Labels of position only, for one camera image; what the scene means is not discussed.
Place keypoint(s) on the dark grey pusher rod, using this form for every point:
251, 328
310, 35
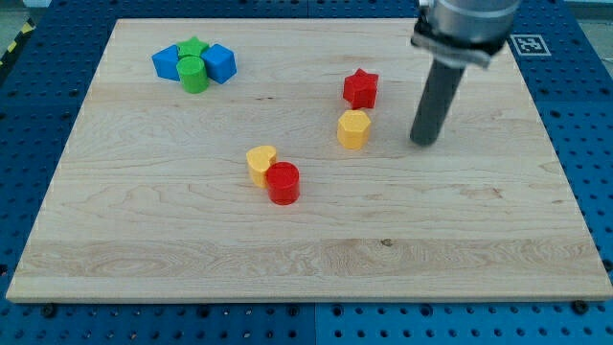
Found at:
437, 96

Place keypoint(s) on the yellow hexagon block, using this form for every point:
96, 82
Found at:
353, 129

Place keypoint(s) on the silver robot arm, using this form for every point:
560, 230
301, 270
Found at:
457, 33

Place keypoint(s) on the yellow heart block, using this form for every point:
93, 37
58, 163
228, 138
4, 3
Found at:
259, 160

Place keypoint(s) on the red star block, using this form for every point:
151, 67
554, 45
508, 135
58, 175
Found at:
360, 89

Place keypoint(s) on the white fiducial marker tag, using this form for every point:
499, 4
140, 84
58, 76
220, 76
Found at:
530, 45

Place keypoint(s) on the red cylinder block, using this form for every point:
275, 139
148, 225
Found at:
283, 180

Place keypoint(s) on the wooden board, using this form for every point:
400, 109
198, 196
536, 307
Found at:
152, 201

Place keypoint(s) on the blue cube block right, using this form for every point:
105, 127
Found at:
220, 63

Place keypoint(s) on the blue cube block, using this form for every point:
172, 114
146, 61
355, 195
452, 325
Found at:
164, 63
220, 63

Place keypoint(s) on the green star block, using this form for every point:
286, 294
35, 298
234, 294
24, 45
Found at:
192, 47

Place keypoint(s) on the green cylinder block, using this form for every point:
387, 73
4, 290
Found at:
192, 74

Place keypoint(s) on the blue cube block left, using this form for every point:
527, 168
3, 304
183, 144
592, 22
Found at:
164, 63

